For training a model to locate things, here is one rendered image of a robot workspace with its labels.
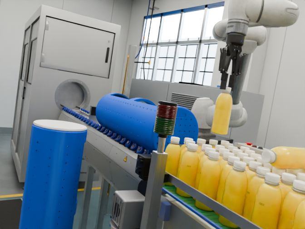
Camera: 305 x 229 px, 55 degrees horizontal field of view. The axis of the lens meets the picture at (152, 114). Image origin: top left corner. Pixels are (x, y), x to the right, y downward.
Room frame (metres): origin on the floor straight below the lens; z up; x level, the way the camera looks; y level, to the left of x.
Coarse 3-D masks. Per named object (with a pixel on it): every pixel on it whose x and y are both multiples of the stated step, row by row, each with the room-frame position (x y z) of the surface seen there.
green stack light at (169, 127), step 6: (156, 120) 0.90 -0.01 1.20; (162, 120) 0.89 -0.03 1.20; (168, 120) 0.89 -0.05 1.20; (174, 120) 0.90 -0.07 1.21; (156, 126) 0.90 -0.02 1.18; (162, 126) 0.89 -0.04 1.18; (168, 126) 0.89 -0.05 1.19; (174, 126) 0.91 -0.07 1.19; (156, 132) 0.89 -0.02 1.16; (162, 132) 0.88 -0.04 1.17; (168, 132) 0.89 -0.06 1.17
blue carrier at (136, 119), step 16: (112, 96) 2.07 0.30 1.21; (96, 112) 2.14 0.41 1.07; (112, 112) 1.88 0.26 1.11; (128, 112) 1.69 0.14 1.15; (144, 112) 1.55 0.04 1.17; (112, 128) 1.91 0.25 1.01; (128, 128) 1.64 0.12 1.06; (144, 128) 1.48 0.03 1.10; (176, 128) 1.47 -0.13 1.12; (192, 128) 1.52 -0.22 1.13; (144, 144) 1.51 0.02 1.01
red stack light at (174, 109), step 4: (160, 104) 0.90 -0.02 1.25; (160, 108) 0.89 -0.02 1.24; (164, 108) 0.89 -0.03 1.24; (168, 108) 0.88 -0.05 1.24; (172, 108) 0.89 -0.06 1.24; (176, 108) 0.90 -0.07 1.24; (156, 112) 0.91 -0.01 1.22; (160, 112) 0.89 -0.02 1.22; (164, 112) 0.89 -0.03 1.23; (168, 112) 0.89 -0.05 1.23; (172, 112) 0.89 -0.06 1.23; (176, 112) 0.90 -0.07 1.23; (160, 116) 0.89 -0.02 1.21; (164, 116) 0.89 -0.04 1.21; (168, 116) 0.89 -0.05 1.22; (172, 116) 0.89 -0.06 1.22
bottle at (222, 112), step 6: (222, 96) 1.27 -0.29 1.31; (228, 96) 1.27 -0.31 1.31; (216, 102) 1.29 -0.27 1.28; (222, 102) 1.26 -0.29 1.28; (228, 102) 1.26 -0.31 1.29; (216, 108) 1.28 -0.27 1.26; (222, 108) 1.26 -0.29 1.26; (228, 108) 1.26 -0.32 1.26; (216, 114) 1.27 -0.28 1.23; (222, 114) 1.26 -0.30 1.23; (228, 114) 1.27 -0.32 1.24; (216, 120) 1.27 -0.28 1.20; (222, 120) 1.26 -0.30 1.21; (228, 120) 1.27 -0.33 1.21; (216, 126) 1.27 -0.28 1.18; (222, 126) 1.26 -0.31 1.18; (216, 132) 1.26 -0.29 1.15; (222, 132) 1.26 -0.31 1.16
